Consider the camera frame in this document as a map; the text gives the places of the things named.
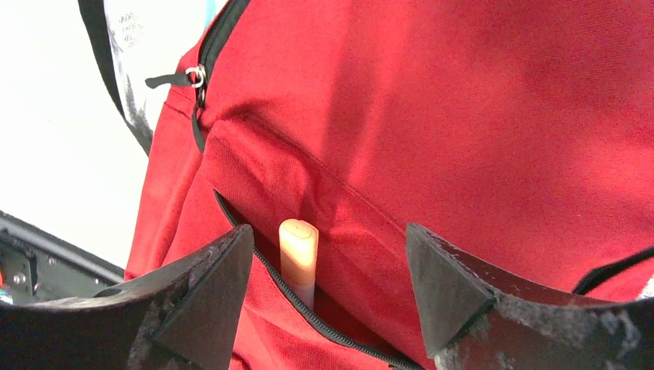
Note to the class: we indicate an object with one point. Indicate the red backpack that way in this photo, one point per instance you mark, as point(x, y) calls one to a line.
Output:
point(520, 132)

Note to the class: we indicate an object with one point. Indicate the orange marker pen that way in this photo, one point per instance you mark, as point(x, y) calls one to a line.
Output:
point(298, 242)

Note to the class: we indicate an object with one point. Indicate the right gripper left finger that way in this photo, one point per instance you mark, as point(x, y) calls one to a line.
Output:
point(181, 316)

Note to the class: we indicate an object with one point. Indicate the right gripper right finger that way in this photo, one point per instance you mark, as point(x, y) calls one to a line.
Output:
point(475, 315)

